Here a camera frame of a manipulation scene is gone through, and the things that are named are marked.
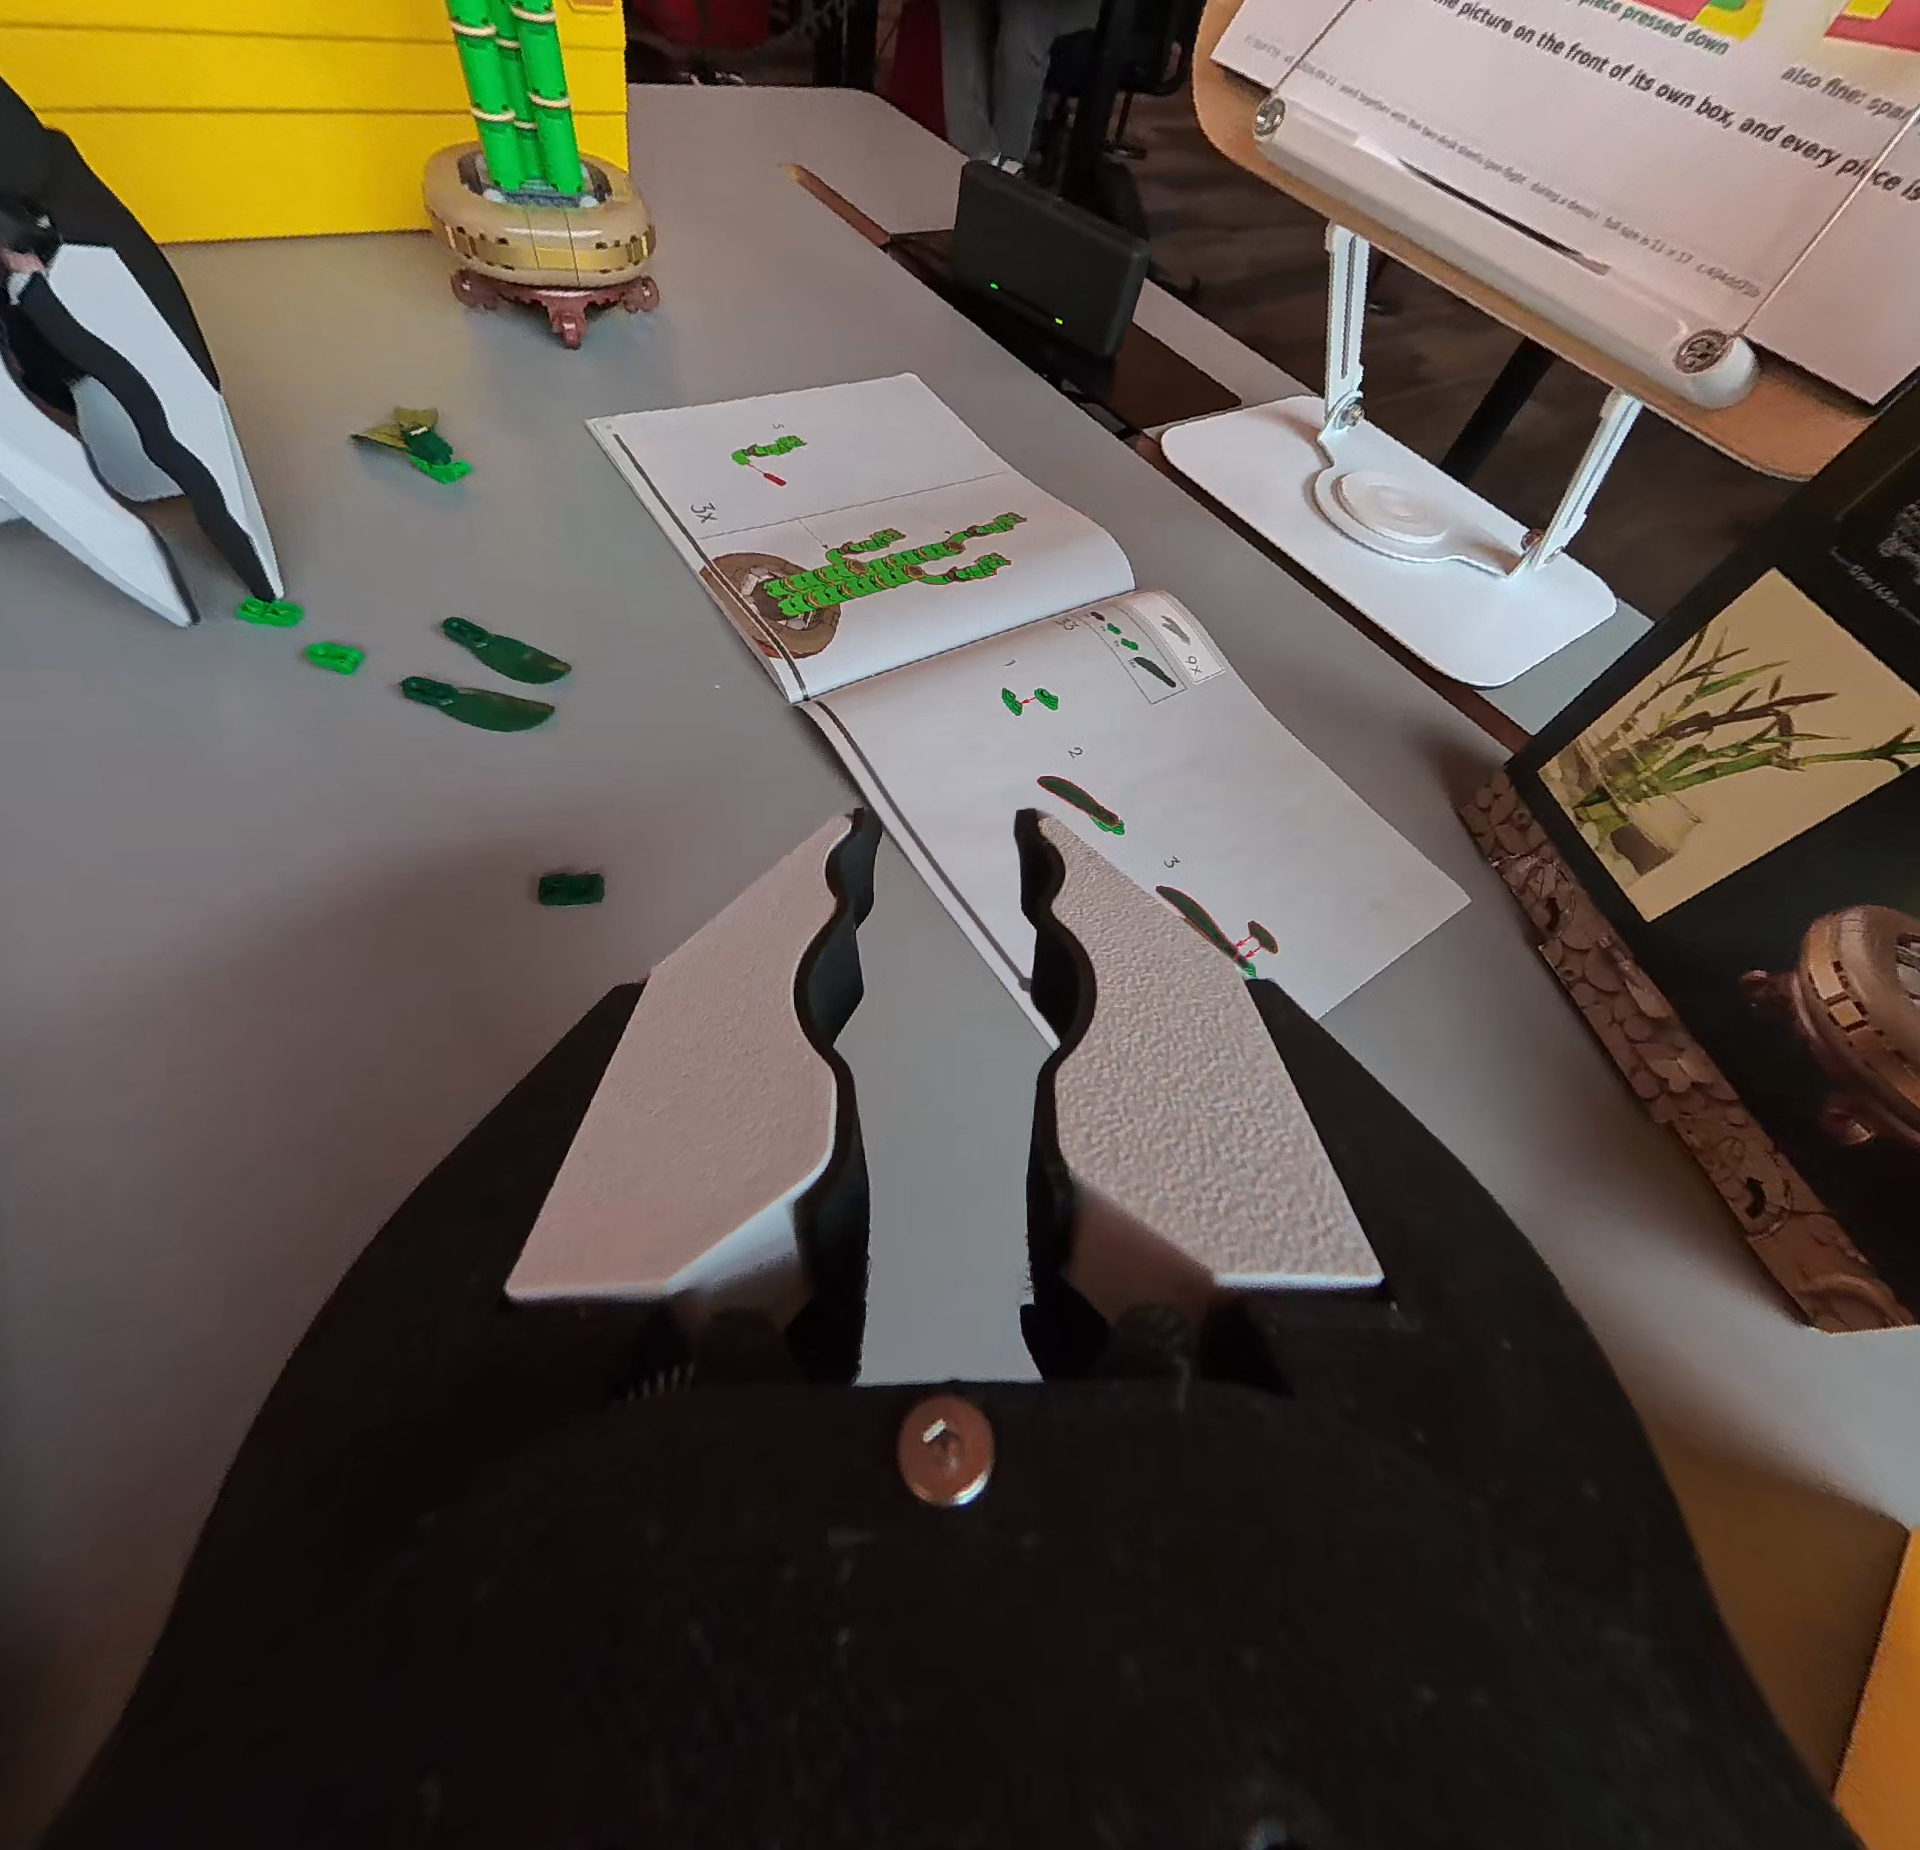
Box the building instruction booklet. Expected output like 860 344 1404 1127
584 373 1474 1020

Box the green toy leaf assembly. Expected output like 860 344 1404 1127
351 408 471 483

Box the black charger box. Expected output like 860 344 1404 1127
951 161 1156 362

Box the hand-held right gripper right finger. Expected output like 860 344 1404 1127
1015 808 1385 1383

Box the printed instruction sheet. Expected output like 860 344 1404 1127
1213 0 1920 405

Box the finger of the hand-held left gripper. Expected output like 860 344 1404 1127
22 246 288 602
0 357 201 631

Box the black bamboo picture box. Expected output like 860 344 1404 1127
1462 379 1920 1335

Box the dark green toy leaf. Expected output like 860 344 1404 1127
399 677 558 733
441 619 574 686

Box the white document stand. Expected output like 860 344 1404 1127
1164 224 1651 690

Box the yellow plastic bin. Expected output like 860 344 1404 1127
0 0 632 248
1651 1430 1920 1850

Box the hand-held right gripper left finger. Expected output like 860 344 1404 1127
506 808 887 1383

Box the toy brick bamboo model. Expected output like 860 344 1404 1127
422 0 661 350

